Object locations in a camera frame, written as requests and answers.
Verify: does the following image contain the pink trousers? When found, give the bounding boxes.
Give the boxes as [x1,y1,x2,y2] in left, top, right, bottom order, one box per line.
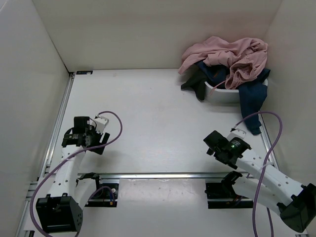
[178,36,268,89]

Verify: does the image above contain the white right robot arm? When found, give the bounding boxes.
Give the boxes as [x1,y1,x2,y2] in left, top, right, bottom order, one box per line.
[204,129,316,233]

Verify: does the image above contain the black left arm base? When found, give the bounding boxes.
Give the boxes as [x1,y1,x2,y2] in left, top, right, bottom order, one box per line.
[75,173,119,208]

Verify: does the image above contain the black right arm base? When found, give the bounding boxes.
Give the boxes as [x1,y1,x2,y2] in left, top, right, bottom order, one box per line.
[204,171,253,209]

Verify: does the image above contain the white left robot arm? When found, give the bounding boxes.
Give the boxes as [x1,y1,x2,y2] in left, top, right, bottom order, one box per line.
[36,116,110,234]

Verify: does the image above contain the black trousers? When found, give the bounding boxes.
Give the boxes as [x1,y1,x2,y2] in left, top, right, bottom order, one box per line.
[181,70,208,101]

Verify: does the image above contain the white laundry basket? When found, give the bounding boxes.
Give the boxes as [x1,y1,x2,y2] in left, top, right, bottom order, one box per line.
[205,79,268,106]

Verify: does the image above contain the blue denim jeans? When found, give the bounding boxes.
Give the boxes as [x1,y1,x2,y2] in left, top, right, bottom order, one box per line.
[196,61,271,135]

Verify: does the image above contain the black corner label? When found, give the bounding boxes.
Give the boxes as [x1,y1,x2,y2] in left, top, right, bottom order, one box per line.
[76,71,93,75]

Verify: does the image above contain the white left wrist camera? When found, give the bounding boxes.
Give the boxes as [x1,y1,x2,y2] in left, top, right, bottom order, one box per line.
[94,116,109,133]

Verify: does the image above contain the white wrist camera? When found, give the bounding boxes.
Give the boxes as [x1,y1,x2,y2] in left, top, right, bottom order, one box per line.
[94,116,109,133]
[227,128,246,141]

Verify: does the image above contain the aluminium front rail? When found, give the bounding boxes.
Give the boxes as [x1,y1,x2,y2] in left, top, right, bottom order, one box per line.
[76,172,275,180]

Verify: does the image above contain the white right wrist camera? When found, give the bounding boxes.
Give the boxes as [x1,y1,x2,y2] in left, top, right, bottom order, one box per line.
[227,128,246,141]

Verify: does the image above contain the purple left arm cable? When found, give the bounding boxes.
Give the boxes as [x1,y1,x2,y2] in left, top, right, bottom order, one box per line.
[30,111,123,235]

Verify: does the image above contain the aluminium left rail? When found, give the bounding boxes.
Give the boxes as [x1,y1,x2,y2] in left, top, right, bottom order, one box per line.
[15,72,76,237]

